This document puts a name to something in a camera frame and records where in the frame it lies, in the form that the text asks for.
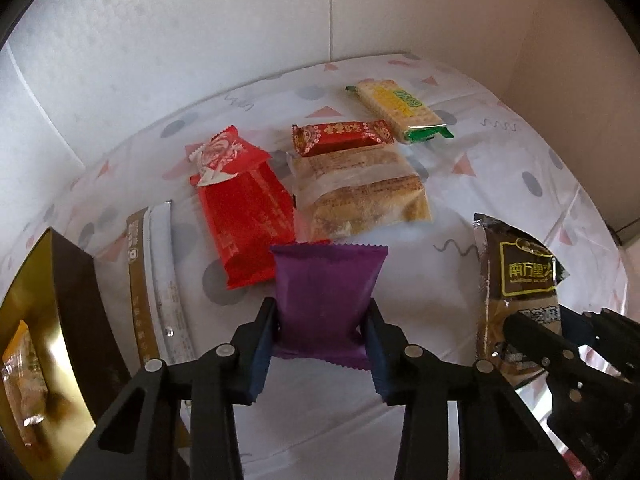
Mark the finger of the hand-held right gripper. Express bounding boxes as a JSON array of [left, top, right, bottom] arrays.
[[501, 312, 593, 376], [580, 307, 640, 381]]

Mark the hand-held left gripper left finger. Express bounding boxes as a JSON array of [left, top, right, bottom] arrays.
[[75, 297, 278, 480]]

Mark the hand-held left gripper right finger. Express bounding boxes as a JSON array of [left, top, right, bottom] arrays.
[[362, 299, 571, 480]]

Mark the dark brown snack packet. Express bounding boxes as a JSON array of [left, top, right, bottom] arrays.
[[472, 212, 571, 388]]

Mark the purple snack packet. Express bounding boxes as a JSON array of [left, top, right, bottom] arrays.
[[270, 241, 390, 371]]

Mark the large red snack packet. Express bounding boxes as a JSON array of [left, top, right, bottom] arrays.
[[185, 127, 297, 291]]

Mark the translucent brown pastry packet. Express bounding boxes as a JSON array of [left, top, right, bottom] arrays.
[[287, 150, 432, 243]]

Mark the gold box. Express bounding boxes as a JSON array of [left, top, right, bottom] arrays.
[[0, 227, 133, 480]]

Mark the yellow green cracker packet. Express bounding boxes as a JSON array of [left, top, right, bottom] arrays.
[[345, 79, 455, 145]]

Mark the gold white box lid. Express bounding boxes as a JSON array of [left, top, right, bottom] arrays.
[[125, 200, 196, 366]]

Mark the small red candy packet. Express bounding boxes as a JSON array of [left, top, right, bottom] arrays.
[[291, 120, 396, 158]]

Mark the orange snack packet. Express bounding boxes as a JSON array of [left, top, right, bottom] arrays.
[[2, 320, 48, 448]]

